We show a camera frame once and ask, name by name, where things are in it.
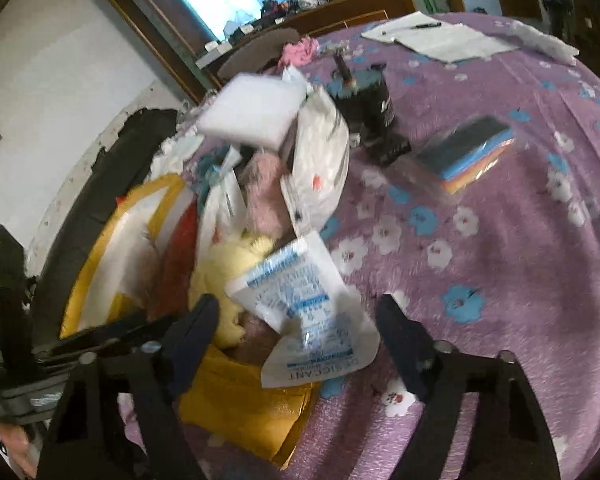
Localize yellow plush toy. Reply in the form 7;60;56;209
188;232;275;349

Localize white desiccant packet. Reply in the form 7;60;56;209
225;231;380;389

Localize pink plush toy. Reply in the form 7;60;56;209
240;151;291;240

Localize colourful sponge cloth stack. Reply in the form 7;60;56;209
415;115;515;196

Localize white plastic snack bag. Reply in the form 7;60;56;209
280;87;350;236

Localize white foam sponge block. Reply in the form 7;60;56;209
197;74;306;152

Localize yellow storage box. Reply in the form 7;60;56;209
59;174;317;469

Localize purple floral tablecloth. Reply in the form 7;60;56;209
119;12;600;480

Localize white paper sheets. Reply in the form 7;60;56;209
362;11;519;63

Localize pink fluffy cloth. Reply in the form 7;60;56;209
277;36;320;68

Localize black pen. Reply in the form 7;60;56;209
411;22;442;29

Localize black device with cable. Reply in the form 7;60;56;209
326;51;412;168

